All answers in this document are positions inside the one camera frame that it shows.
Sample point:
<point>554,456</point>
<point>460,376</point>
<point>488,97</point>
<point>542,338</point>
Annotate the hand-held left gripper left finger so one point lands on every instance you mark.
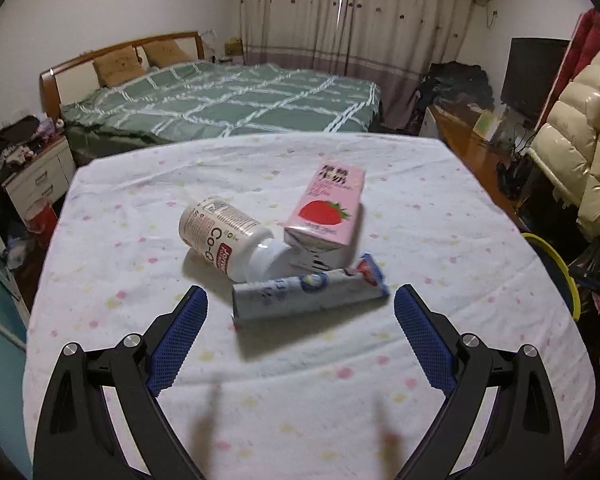
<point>177,345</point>

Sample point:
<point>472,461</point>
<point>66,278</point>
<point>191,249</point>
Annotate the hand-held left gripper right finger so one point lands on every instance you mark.
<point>425,340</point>

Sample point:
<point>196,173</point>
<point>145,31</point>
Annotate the white pill bottle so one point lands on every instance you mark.
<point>220,235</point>

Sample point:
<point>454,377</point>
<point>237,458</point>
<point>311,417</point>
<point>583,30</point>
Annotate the white and blue toothpaste tube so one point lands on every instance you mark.
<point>300,295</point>

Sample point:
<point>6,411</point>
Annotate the yellow rimmed trash bin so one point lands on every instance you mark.
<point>560,270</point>

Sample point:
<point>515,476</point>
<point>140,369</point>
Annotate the pink strawberry milk carton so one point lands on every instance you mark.
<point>325,210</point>

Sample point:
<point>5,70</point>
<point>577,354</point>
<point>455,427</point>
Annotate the white dotted tablecloth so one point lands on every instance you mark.
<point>300,400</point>

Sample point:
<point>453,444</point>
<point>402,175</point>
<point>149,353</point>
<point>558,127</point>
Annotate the red bag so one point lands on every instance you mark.
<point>41,216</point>

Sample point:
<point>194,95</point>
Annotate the white nightstand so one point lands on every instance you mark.
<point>40,175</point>

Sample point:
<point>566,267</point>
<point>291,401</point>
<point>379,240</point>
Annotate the green and white box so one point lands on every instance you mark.
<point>486,125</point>

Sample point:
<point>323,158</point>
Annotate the cream puffer jacket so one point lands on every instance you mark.
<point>575,150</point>

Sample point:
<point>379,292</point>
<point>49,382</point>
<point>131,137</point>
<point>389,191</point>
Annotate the bed with green plaid blanket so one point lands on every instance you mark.
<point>220,100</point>

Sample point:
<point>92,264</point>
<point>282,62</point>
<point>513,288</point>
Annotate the dark clothes on nightstand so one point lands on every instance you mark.
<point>0,160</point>

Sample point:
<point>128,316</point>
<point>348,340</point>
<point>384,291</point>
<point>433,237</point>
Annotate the pile of dark clothes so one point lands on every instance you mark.
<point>455,85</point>

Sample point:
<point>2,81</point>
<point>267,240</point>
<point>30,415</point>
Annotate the brown pillow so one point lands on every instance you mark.
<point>117,66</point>
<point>166,52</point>

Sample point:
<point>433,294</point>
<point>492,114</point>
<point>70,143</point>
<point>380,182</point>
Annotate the black television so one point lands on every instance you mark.
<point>535,75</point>

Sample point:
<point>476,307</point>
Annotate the wooden headboard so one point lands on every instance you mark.
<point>55,80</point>

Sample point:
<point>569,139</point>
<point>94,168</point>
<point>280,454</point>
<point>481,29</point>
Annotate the small yellow box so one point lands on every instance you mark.
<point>233,46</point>

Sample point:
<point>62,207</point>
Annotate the beige and pink curtain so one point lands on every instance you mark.
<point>390,35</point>

